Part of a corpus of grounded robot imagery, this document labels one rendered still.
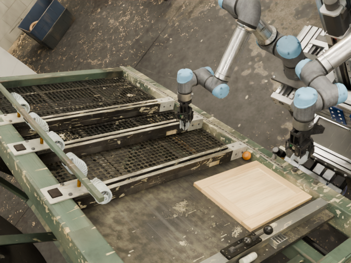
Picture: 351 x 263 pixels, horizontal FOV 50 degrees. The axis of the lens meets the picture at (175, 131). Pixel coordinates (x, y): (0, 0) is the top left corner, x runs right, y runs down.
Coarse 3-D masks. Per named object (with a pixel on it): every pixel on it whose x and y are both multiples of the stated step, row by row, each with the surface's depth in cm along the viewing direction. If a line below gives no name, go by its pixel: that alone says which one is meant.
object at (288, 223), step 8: (320, 200) 187; (304, 208) 178; (312, 208) 179; (320, 208) 182; (288, 216) 171; (296, 216) 172; (304, 216) 173; (312, 216) 179; (272, 224) 164; (280, 224) 165; (288, 224) 166; (296, 224) 170; (256, 232) 157; (280, 232) 162; (264, 240) 154; (256, 248) 153; (216, 256) 141; (224, 256) 142; (240, 256) 146
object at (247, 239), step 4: (248, 236) 136; (244, 240) 136; (248, 240) 135; (252, 240) 136; (240, 244) 139; (244, 244) 136; (248, 244) 135; (228, 248) 144; (232, 248) 143; (236, 248) 141; (232, 252) 143
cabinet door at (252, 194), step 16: (224, 176) 195; (240, 176) 198; (256, 176) 201; (272, 176) 203; (208, 192) 181; (224, 192) 183; (240, 192) 186; (256, 192) 188; (272, 192) 190; (288, 192) 193; (304, 192) 195; (224, 208) 173; (240, 208) 174; (256, 208) 176; (272, 208) 178; (288, 208) 180; (256, 224) 165
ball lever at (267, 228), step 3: (267, 225) 144; (270, 225) 144; (264, 228) 144; (267, 228) 143; (270, 228) 143; (264, 231) 143; (267, 231) 142; (270, 231) 142; (258, 234) 148; (261, 234) 147; (267, 234) 143; (270, 234) 143; (252, 237) 151; (255, 237) 149
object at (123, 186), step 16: (240, 144) 219; (80, 160) 149; (176, 160) 191; (192, 160) 194; (208, 160) 200; (224, 160) 210; (128, 176) 172; (144, 176) 174; (160, 176) 180; (176, 176) 188; (64, 192) 149; (80, 192) 151; (112, 192) 164; (128, 192) 171; (80, 208) 156
